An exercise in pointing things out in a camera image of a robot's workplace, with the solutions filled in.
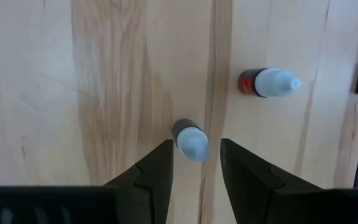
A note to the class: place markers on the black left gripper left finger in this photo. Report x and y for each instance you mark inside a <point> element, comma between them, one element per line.
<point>148,193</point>

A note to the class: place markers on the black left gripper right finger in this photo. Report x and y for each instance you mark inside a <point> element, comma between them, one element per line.
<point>253,186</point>

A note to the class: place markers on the small dark dropper bottle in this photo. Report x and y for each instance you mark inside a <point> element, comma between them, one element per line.
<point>191,143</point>

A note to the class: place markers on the small red-label dropper bottle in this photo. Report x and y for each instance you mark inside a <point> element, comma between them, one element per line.
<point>269,82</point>

